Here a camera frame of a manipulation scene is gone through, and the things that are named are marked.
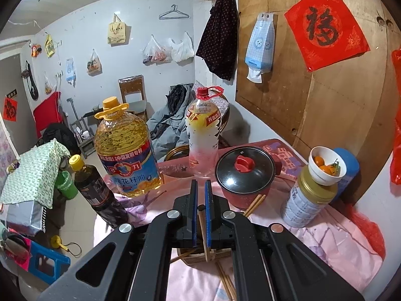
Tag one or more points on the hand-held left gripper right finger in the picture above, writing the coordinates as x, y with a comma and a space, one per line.
208, 213

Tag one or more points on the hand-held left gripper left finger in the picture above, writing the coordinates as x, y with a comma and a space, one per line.
195, 213

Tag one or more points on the brown wooden chopstick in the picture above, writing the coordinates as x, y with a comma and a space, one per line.
203, 232

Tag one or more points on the wooden chopstick holder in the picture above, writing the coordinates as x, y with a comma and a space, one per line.
219, 255

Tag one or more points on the group of wooden chopsticks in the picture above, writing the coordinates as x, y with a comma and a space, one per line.
253, 205

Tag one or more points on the red electric cooking pot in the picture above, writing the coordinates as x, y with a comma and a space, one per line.
241, 200

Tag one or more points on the glass pot lid red knob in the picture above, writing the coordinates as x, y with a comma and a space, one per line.
257, 175

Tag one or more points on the rattan chair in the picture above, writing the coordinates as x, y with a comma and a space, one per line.
175, 152

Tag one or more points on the pink drink bottle red cap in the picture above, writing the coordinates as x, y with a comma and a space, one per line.
202, 131

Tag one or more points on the grey jacket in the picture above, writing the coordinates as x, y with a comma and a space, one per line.
169, 125

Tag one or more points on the milk powder tin gold lid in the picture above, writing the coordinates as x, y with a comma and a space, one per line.
300, 200

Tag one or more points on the large yellow cooking oil bottle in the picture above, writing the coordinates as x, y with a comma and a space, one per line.
125, 150

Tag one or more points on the dark soy sauce bottle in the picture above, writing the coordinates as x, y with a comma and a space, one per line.
94, 191

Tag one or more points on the patterned cushion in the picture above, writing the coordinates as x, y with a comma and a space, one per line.
224, 106

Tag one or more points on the white bowl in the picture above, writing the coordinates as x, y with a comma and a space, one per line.
319, 177

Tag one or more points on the small orange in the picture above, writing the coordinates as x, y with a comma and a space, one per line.
319, 160
328, 170

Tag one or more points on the green bucket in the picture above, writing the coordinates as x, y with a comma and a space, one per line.
66, 186

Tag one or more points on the white mug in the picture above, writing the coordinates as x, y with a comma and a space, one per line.
85, 135

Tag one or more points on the blue plastic stool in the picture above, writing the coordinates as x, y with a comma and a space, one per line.
62, 258

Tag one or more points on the wooden chair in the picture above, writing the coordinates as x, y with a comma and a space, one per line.
131, 87

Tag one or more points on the blue lidded canister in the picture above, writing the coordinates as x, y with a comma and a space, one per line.
349, 169

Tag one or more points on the plywood board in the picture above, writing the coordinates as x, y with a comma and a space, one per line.
313, 106

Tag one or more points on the black garment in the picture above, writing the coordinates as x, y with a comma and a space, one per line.
58, 133

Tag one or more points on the metal cane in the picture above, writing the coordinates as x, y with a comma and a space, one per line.
71, 109

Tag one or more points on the crumpled red plastic bag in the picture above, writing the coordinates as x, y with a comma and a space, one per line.
369, 229

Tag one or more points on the white plastic bag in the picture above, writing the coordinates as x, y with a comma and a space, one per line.
183, 50

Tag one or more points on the clear plastic bag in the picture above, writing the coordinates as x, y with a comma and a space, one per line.
156, 53

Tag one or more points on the green patterned cloth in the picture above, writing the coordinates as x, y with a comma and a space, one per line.
31, 175

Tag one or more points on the silver foil box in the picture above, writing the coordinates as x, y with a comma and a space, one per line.
22, 216

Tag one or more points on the blue white tissue pack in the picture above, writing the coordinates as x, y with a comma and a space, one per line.
260, 47

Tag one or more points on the dark dotted garment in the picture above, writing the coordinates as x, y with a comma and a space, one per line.
219, 37

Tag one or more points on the red cloth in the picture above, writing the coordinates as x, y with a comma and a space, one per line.
47, 113

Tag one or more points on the plastic snack bag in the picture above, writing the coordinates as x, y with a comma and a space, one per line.
94, 64

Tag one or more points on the blue mask pack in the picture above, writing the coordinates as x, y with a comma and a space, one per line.
70, 72

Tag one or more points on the small clear hanging bag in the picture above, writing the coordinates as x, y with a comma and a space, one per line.
48, 86

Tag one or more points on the beige tote bag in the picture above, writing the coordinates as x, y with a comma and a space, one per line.
117, 33

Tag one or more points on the pink floral sheet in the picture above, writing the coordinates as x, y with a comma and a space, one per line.
4, 141

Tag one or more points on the black hanging bag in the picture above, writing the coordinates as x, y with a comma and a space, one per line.
33, 89

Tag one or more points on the hanging red plastic bag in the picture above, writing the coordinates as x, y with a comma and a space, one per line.
396, 116

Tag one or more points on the small red paper poster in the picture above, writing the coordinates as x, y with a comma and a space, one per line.
9, 109

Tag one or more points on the black door sign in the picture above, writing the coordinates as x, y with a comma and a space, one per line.
11, 94

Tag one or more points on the large red paper poster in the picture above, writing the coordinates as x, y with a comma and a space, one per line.
325, 28

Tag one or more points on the small yellow bag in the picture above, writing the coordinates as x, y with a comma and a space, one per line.
49, 46

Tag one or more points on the grey door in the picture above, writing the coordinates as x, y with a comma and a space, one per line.
15, 75

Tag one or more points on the orange wall toy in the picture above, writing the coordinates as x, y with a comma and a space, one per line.
35, 50

